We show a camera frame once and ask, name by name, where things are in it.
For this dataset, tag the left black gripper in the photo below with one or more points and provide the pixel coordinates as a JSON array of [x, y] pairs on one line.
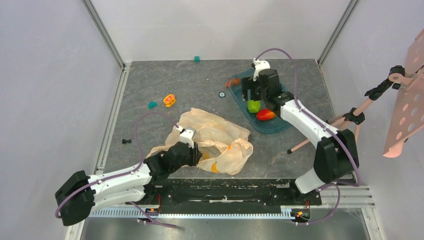
[[196, 154]]

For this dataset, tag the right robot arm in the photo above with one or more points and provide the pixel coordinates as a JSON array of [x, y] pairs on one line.
[[335, 150]]

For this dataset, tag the orange plastic bag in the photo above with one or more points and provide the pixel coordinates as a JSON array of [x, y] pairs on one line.
[[224, 145]]

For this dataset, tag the yellow butterfly toy block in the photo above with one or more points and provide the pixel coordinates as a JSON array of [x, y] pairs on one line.
[[169, 100]]

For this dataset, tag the orange curved toy piece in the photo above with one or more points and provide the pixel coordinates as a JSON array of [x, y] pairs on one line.
[[232, 82]]

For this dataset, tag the aluminium rail frame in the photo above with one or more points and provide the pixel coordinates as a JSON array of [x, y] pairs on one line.
[[228, 210]]

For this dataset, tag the green fake fruit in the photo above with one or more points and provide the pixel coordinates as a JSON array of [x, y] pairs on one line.
[[254, 106]]

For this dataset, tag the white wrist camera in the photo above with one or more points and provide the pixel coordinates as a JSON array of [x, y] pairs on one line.
[[186, 136], [258, 66]]

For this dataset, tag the red orange fake fruit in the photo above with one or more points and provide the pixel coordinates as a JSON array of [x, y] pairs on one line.
[[265, 115]]

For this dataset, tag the pink tripod stand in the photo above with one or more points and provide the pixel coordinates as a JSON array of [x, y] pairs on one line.
[[400, 80]]

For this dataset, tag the teal transparent plastic tub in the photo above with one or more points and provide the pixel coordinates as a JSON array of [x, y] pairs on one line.
[[272, 126]]

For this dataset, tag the black base frame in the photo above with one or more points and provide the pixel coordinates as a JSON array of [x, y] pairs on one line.
[[271, 191]]

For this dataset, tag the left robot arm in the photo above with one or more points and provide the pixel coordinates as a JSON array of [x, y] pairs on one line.
[[84, 194]]

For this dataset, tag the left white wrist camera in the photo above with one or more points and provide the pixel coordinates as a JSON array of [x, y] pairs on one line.
[[186, 136]]

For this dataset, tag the teal triangular block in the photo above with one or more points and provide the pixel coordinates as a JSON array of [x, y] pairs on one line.
[[152, 104]]

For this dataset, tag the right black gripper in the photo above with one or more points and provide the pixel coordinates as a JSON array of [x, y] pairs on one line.
[[251, 91]]

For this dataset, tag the round black white disc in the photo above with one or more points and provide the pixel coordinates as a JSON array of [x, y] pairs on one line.
[[222, 94]]

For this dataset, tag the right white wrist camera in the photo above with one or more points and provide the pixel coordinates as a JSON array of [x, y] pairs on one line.
[[258, 66]]

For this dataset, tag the pink perforated panel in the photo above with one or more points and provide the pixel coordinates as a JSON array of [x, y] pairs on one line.
[[414, 63]]

